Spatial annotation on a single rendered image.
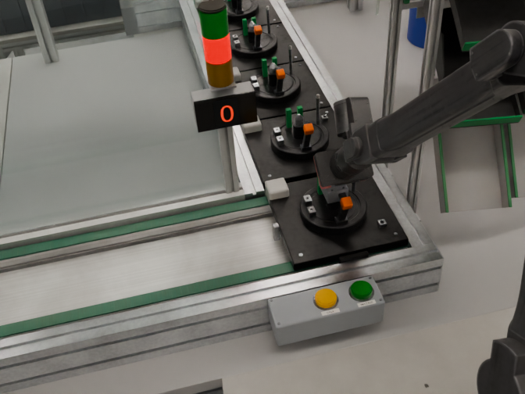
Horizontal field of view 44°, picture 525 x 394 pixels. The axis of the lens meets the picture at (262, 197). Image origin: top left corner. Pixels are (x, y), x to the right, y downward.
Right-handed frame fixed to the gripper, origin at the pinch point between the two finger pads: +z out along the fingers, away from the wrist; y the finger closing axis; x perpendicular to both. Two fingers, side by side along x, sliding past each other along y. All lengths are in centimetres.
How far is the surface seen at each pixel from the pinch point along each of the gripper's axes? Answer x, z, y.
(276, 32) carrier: -53, 61, -10
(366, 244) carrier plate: 15.4, 0.6, -3.4
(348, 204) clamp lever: 7.2, -5.2, 0.1
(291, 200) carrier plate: 2.6, 12.0, 7.5
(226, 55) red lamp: -23.8, -12.2, 17.7
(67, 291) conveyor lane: 11, 12, 57
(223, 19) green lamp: -28.5, -17.4, 17.6
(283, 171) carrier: -4.9, 18.5, 6.3
